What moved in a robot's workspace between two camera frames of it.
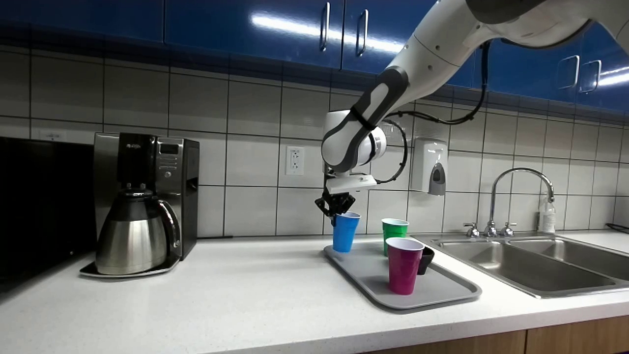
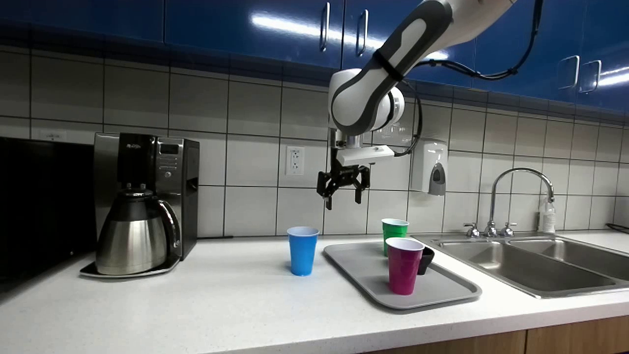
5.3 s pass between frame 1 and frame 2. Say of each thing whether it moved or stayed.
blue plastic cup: moved
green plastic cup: stayed
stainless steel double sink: stayed
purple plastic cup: stayed
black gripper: moved
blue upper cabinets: stayed
